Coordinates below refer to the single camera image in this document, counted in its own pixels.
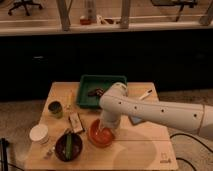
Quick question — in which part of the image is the black cable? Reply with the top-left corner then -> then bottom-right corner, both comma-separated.
169,132 -> 213,171

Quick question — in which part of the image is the small brown box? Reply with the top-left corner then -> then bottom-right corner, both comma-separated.
69,113 -> 84,133

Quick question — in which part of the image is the red bowl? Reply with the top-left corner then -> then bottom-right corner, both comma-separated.
88,119 -> 115,148

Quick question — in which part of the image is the black office chair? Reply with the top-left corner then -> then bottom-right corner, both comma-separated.
8,0 -> 43,16

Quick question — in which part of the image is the red object on shelf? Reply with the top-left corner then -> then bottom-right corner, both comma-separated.
80,18 -> 92,25

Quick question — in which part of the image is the green cup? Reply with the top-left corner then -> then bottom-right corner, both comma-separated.
48,101 -> 63,118

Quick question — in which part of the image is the yellow stick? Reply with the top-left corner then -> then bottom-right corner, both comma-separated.
66,91 -> 73,110

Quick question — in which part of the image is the green cucumber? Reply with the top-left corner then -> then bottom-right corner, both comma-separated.
65,133 -> 72,160

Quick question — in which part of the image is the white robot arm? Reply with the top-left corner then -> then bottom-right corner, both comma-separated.
99,82 -> 213,141

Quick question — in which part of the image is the white round container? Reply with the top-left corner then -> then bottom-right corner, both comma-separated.
29,124 -> 49,144

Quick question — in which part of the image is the white marker pen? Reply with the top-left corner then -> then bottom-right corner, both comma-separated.
139,89 -> 152,100

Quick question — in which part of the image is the green plastic tray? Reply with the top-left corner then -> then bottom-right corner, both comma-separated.
76,75 -> 127,109

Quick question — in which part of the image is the dark brown bowl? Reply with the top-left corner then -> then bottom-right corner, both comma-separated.
55,133 -> 83,162

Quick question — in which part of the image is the dark object in tray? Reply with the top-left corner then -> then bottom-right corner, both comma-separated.
88,88 -> 104,97

